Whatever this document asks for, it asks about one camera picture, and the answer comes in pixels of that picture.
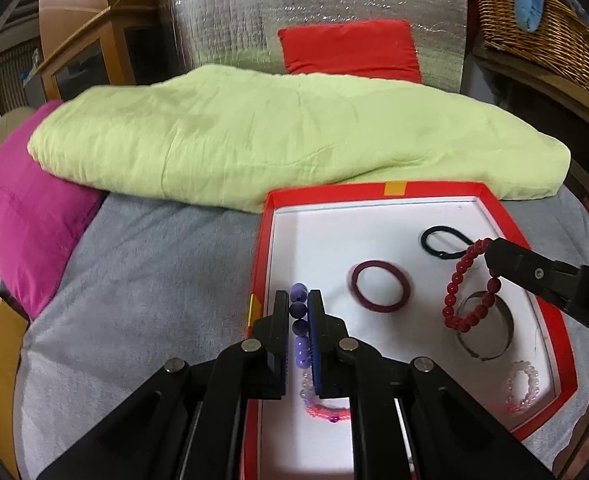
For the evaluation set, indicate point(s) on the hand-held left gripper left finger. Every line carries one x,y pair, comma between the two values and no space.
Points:
285,370

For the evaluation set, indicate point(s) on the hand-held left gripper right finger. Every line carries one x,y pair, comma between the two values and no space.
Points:
317,350

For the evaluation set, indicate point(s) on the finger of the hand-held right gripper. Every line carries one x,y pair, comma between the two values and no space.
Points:
534,272

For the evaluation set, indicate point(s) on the red cardboard box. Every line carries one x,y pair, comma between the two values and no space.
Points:
374,220

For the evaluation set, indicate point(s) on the grey bed sheet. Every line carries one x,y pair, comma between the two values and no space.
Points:
149,285

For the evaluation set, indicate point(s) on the light green folded blanket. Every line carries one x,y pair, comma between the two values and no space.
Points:
274,135

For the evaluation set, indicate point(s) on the wicker basket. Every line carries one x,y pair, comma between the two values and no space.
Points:
549,50

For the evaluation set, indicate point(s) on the red cushion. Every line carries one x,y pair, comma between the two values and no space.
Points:
349,50

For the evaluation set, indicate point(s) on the magenta pillow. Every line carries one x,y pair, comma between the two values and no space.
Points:
29,210

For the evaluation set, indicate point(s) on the wooden cabinet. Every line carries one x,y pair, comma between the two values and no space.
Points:
89,25

